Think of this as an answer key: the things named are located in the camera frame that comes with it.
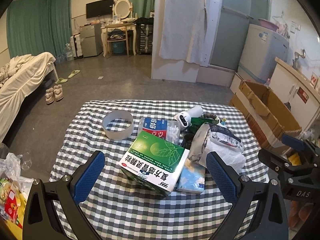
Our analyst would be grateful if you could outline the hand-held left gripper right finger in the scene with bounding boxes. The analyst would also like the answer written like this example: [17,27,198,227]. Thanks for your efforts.
[205,152,298,240]

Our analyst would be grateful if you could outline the green foil packet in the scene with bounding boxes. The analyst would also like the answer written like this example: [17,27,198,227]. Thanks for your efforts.
[189,117,218,133]

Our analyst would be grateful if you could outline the cardboard box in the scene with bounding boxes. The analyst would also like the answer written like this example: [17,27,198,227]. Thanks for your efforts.
[229,79,303,155]

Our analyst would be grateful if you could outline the clear water jug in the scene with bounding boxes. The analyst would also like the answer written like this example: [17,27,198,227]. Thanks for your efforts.
[64,43,75,61]

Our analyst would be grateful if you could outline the blue tissue pack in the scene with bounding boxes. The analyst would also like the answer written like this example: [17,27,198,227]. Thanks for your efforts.
[175,159,207,194]

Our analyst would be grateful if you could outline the checkered tablecloth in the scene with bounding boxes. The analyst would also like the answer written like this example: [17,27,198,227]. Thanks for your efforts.
[49,100,270,240]

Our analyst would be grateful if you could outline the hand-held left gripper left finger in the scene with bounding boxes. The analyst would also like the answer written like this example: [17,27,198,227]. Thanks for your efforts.
[22,151,110,240]

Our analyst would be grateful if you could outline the white tape roll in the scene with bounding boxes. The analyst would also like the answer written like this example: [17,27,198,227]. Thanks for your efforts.
[102,110,134,140]

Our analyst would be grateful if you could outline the clear cotton swab jar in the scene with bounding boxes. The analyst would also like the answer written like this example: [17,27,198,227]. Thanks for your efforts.
[139,117,181,143]

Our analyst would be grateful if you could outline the plastic bag of snacks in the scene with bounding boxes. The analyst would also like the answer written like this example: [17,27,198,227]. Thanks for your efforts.
[0,152,35,230]

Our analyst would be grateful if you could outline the white wooden panel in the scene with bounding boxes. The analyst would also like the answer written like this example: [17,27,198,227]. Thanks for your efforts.
[205,0,224,67]

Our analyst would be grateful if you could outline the beige shoe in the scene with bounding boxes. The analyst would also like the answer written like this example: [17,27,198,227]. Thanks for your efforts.
[45,87,56,105]
[54,84,64,102]

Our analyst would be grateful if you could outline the white spray bottle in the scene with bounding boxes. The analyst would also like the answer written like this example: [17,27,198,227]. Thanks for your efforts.
[173,106,203,130]

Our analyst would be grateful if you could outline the oval vanity mirror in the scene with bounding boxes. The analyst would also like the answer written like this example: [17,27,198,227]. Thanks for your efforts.
[114,0,134,20]

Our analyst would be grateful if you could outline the wooden chair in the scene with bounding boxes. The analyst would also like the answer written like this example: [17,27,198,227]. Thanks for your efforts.
[106,29,129,58]

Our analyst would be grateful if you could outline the grey bead bracelet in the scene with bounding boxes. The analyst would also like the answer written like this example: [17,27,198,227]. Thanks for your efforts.
[192,114,220,125]

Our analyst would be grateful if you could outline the floral cloth pouch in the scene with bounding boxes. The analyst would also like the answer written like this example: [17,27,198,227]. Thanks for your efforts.
[188,123,244,160]

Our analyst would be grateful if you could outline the cream vanity desk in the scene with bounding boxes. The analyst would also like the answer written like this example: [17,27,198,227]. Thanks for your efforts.
[101,21,138,57]

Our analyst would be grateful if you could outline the green medicine box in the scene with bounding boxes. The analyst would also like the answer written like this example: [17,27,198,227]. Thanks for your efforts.
[119,131,189,197]

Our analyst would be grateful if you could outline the grey mini fridge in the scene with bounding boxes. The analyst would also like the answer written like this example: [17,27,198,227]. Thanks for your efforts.
[80,22,103,58]

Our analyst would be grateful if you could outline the wire clothes hanger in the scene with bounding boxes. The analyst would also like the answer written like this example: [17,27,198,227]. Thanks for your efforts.
[272,11,290,28]

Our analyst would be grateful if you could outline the frosted glass door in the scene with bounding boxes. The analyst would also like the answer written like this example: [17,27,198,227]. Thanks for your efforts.
[209,0,272,72]

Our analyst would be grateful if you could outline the hanging white towel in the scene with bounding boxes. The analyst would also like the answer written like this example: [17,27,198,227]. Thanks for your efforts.
[159,0,209,63]

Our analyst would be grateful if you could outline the pink cloth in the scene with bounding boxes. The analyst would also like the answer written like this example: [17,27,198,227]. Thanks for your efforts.
[277,22,289,37]

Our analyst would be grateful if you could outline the pink basin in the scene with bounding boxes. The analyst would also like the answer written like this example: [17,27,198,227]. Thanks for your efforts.
[258,18,278,32]

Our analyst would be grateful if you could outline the white cup red mark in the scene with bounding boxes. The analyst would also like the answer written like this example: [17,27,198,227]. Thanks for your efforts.
[310,72,320,90]

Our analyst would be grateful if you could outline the teal waste bin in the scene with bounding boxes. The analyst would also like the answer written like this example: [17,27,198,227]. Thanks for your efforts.
[111,41,125,54]

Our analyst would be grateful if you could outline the silver suitcase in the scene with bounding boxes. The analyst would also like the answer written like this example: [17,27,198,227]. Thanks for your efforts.
[137,17,153,55]

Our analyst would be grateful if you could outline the white kitchen cabinet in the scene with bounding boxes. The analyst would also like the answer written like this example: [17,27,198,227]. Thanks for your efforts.
[269,57,320,130]

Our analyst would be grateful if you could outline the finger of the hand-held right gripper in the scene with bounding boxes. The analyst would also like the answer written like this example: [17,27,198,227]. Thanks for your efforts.
[281,134,314,154]
[257,149,289,172]

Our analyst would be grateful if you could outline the bed with white bedding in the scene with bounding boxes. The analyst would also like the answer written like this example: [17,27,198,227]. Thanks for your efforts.
[0,52,59,143]

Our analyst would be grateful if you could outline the metal faucet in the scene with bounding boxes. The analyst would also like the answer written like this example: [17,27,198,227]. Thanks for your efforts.
[292,50,307,68]

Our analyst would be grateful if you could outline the grey washing machine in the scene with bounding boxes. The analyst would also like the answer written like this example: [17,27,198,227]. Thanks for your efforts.
[237,24,290,84]

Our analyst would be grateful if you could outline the black television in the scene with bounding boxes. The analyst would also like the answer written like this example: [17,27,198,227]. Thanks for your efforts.
[86,0,115,19]

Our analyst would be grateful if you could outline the wide green curtain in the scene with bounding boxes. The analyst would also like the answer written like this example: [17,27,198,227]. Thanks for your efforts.
[6,0,73,58]

